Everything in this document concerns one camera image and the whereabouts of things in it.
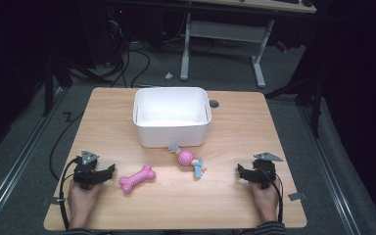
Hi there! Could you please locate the pink ball rope toy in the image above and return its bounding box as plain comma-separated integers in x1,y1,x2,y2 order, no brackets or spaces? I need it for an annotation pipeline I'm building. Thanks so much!
167,142,207,180

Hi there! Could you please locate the small red object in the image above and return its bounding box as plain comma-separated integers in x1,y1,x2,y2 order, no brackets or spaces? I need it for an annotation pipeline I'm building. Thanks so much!
275,40,289,53

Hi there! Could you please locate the pink bone toy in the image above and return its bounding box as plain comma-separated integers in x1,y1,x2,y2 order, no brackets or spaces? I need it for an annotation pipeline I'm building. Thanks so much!
117,164,157,195

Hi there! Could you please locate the black metal stand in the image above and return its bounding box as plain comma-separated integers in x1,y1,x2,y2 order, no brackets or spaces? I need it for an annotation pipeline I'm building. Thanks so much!
263,72,325,139
41,57,113,118

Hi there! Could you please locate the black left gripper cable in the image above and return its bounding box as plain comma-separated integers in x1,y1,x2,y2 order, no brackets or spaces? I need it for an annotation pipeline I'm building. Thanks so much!
58,156,81,231

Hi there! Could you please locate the white plastic bin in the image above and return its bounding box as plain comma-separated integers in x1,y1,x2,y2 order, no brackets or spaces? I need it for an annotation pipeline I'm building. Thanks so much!
132,86,212,149

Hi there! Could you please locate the black computer tower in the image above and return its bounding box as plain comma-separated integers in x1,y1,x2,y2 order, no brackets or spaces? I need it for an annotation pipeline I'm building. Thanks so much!
79,4,130,71

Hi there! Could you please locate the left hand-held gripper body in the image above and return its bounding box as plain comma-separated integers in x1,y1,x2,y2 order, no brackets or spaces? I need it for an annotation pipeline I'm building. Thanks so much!
72,149,110,191

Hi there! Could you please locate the person's right striped sleeve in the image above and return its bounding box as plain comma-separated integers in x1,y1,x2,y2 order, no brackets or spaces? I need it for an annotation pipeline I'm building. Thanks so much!
255,220,288,235

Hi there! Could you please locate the black floor cable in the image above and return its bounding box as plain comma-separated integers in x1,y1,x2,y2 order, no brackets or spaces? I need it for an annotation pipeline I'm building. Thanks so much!
48,111,85,182

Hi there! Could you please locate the person's right hand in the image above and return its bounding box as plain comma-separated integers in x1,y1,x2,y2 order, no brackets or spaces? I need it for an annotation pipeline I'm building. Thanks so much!
250,181,280,225

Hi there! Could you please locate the grey tape piece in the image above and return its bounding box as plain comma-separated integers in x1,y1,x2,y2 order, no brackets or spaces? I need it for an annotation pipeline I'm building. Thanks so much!
288,191,307,202
41,195,67,207

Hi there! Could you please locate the bundle of black cables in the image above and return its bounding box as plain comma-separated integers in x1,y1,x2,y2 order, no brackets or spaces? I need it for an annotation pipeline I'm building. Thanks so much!
110,40,152,89

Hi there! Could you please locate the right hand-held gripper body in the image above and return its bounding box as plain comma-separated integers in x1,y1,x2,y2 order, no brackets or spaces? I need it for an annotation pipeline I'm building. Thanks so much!
250,151,284,191

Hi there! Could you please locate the white-legged wooden desk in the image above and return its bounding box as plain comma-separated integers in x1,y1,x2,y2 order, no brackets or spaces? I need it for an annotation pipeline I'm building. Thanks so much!
179,0,318,90

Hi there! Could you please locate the metal floor rail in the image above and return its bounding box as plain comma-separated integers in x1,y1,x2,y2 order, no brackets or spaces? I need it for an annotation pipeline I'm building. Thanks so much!
297,105,362,235
0,87,67,227

